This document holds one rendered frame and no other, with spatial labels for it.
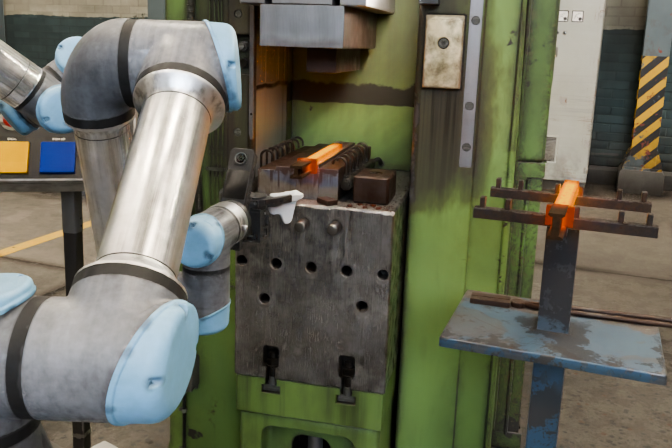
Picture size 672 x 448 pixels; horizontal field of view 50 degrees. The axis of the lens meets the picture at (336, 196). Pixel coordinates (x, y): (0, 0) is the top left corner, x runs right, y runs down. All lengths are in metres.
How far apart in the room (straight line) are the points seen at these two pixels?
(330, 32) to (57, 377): 1.16
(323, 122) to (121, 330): 1.58
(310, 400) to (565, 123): 5.34
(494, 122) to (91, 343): 1.29
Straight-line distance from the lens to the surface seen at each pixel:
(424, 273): 1.88
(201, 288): 1.16
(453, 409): 2.01
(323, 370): 1.80
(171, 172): 0.82
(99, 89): 0.98
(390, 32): 2.15
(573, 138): 6.90
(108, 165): 1.06
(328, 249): 1.69
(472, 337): 1.43
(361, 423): 1.84
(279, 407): 1.88
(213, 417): 2.20
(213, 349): 2.11
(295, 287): 1.74
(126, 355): 0.68
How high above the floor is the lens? 1.29
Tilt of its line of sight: 12 degrees down
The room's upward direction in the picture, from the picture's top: 2 degrees clockwise
